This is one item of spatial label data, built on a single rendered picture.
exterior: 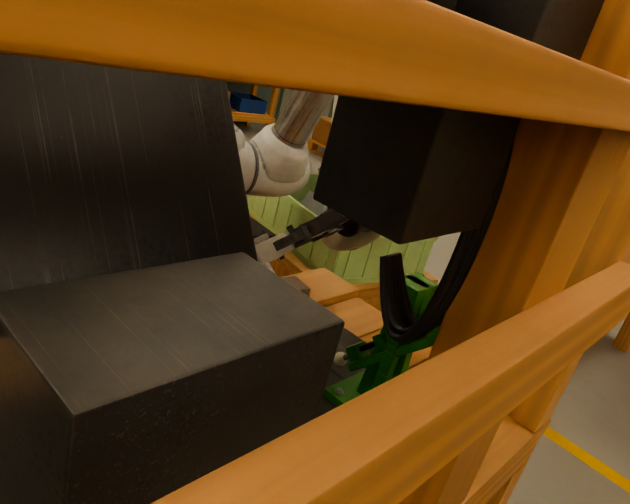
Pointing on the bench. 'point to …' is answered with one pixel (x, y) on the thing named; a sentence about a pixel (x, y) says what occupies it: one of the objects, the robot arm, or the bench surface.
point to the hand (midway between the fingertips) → (266, 251)
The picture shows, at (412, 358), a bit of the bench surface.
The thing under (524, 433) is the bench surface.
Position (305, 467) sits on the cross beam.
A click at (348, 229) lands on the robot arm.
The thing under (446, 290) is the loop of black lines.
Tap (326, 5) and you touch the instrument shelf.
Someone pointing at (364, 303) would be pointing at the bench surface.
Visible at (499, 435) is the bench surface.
